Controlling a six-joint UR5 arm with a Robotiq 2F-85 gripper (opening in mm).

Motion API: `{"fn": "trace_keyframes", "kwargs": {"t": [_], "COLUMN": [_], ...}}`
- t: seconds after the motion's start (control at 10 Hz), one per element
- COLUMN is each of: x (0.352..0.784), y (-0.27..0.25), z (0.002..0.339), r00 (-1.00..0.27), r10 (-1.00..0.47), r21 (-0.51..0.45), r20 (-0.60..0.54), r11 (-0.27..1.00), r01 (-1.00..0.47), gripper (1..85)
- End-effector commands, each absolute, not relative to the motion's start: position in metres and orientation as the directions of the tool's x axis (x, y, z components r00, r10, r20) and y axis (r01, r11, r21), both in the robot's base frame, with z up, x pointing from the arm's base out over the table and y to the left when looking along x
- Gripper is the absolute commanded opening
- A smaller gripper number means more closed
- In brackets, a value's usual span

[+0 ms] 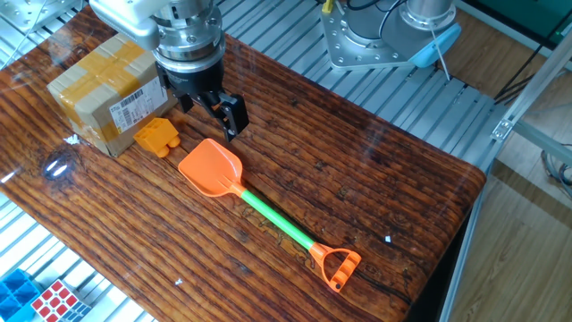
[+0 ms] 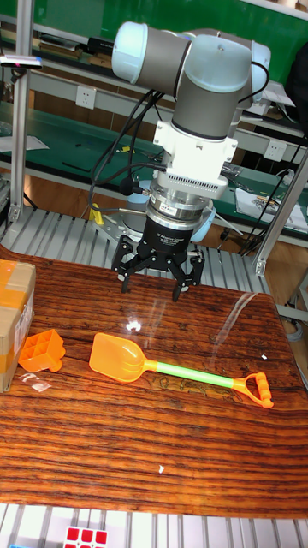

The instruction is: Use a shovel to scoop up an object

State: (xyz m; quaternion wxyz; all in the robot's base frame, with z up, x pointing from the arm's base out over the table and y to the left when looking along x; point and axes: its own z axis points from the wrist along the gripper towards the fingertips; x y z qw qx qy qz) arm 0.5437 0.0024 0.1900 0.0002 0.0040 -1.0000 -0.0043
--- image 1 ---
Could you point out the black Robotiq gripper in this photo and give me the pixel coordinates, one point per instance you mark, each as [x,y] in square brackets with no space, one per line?
[196,82]

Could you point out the orange toy building block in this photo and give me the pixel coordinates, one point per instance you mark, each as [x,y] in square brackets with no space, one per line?
[154,134]

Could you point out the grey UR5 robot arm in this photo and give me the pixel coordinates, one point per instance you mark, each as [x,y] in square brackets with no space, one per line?
[187,40]

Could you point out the taped cardboard box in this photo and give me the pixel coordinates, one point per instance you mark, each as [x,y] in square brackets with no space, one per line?
[89,89]

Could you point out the wood grain table mat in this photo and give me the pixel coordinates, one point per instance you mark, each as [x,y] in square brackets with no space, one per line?
[335,156]

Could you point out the aluminium robot mounting plate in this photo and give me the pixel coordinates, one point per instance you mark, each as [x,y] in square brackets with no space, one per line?
[344,49]

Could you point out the yellow plastic clip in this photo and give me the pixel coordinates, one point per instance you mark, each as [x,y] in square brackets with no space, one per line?
[327,6]

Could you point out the perforated aluminium plate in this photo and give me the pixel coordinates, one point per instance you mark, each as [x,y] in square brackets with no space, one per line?
[27,11]

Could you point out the Rubik's cube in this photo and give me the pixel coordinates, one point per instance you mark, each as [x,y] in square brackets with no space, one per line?
[56,299]

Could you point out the aluminium frame post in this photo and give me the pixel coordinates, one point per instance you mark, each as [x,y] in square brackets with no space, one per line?
[536,85]

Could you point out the aluminium frame rail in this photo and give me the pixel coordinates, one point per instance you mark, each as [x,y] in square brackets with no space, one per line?
[545,141]

